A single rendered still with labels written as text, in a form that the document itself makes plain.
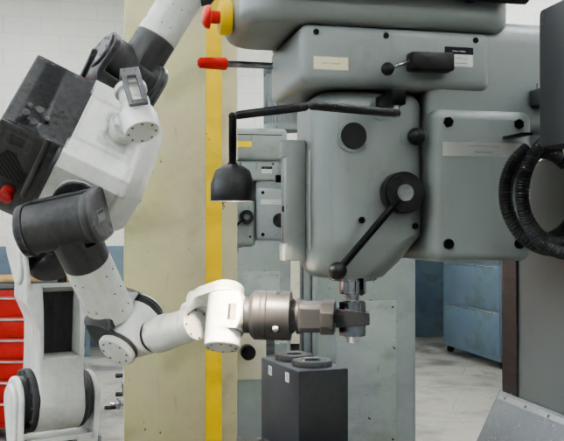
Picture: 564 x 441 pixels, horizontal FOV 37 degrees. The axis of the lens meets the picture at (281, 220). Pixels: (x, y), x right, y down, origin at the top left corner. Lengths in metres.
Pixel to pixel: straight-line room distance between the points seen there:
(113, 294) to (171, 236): 1.55
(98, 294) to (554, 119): 0.87
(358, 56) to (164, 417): 2.09
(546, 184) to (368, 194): 0.38
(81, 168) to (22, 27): 9.14
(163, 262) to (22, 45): 7.70
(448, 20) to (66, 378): 1.12
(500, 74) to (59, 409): 1.16
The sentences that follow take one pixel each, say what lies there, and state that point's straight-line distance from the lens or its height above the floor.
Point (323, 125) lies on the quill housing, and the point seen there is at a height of 1.57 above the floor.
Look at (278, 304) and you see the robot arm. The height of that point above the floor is 1.26.
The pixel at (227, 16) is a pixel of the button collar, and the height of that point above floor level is 1.76.
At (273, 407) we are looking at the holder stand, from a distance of 2.00.
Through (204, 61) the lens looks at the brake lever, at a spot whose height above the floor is 1.70.
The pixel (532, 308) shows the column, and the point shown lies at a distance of 1.71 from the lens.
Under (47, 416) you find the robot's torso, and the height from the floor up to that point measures 0.99.
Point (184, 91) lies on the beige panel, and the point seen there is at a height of 1.91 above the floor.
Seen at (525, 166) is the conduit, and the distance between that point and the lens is 1.35.
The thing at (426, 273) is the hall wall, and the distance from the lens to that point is 11.31.
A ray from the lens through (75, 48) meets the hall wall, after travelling 10.68.
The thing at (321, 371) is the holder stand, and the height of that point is 1.09.
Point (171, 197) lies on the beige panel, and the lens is 3.19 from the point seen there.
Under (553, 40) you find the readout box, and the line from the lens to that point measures 1.33.
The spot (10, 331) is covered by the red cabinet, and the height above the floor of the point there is 0.72.
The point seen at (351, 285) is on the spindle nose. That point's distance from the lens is 1.51.
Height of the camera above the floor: 1.39
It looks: 1 degrees up
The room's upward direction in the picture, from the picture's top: straight up
